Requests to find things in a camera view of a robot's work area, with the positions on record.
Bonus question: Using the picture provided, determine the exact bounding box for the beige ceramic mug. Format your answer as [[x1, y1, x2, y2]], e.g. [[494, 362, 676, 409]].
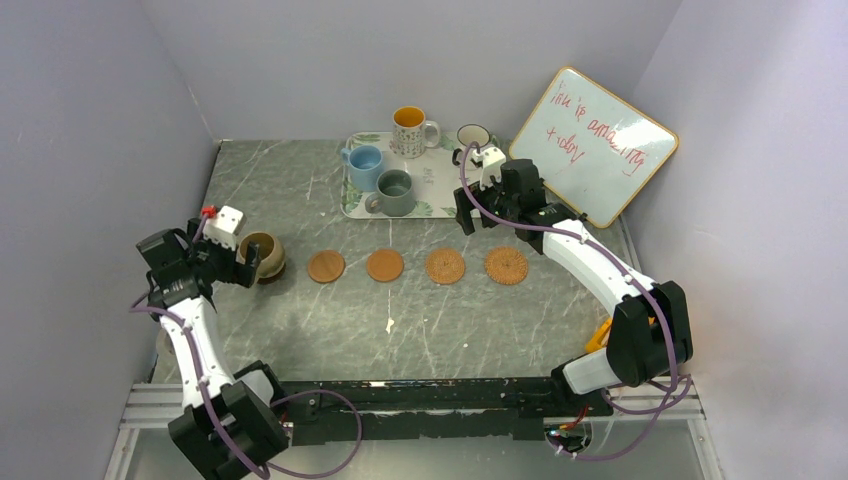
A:
[[238, 231, 286, 279]]

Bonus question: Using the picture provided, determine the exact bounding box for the dark brown coaster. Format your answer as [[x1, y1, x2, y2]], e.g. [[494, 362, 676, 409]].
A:
[[257, 264, 286, 285]]

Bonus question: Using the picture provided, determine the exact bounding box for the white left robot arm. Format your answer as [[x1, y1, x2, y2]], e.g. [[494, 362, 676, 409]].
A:
[[130, 213, 288, 479]]

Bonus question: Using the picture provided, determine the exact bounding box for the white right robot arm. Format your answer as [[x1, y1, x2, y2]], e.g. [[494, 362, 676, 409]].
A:
[[454, 159, 693, 415]]

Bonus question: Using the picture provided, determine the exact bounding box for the leaf-patterned white tray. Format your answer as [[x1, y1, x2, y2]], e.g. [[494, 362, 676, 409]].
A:
[[340, 131, 480, 220]]

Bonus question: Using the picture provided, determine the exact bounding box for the white mug black rim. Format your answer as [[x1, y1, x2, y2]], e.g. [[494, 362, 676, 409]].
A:
[[452, 123, 496, 166]]

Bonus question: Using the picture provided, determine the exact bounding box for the grey-green mug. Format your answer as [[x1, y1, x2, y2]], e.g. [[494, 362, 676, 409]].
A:
[[365, 169, 416, 217]]

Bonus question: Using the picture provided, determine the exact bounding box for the yellow-inside patterned mug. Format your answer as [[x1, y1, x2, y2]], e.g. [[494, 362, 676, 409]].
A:
[[390, 106, 441, 159]]

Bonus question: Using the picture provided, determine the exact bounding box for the yellow-framed whiteboard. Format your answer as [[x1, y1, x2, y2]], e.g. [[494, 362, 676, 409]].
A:
[[509, 66, 679, 228]]

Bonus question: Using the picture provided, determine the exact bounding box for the light blue mug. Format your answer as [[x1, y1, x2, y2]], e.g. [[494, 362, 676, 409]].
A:
[[340, 145, 384, 192]]

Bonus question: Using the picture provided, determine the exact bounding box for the yellow plastic bin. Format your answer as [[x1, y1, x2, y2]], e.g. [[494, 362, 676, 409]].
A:
[[584, 316, 656, 354]]

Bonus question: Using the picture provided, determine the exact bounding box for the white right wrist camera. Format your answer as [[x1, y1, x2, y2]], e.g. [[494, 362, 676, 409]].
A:
[[471, 145, 506, 187]]

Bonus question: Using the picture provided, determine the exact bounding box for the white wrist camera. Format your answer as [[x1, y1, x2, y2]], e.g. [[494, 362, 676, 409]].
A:
[[471, 145, 506, 187], [199, 205, 246, 251]]

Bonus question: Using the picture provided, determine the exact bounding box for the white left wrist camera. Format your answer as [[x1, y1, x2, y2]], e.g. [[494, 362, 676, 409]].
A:
[[199, 205, 246, 251]]

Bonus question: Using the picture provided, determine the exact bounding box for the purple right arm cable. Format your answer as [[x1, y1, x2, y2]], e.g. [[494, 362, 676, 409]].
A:
[[458, 141, 694, 462]]

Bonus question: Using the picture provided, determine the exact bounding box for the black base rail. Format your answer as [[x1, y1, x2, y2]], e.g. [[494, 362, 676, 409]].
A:
[[263, 377, 612, 446]]

